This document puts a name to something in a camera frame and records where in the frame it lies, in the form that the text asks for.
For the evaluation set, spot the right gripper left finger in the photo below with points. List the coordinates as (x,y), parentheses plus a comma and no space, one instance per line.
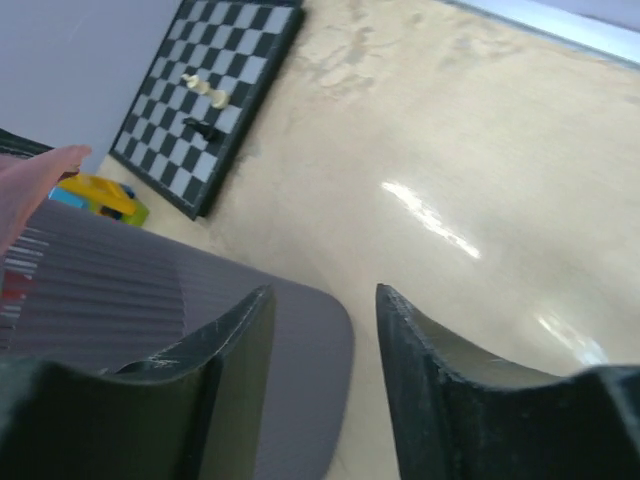
(190,411)

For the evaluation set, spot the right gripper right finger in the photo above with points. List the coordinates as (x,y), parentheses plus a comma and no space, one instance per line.
(461,412)

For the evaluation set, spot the grey mesh trash bin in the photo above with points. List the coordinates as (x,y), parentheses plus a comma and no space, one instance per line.
(97,295)

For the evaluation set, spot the red plastic trash bag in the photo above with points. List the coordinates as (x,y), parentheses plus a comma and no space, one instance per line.
(26,182)

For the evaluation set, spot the yellow blue toy blocks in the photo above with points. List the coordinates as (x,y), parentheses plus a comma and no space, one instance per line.
(101,196)

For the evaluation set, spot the black chess piece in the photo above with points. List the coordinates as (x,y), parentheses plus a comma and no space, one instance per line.
(207,131)

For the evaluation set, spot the beige chess piece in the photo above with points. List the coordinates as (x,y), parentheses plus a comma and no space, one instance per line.
(219,99)

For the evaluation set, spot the black white chessboard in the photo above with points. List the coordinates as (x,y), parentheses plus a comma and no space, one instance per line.
(238,47)

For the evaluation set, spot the aluminium frame rail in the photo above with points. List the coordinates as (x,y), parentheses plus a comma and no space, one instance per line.
(607,28)

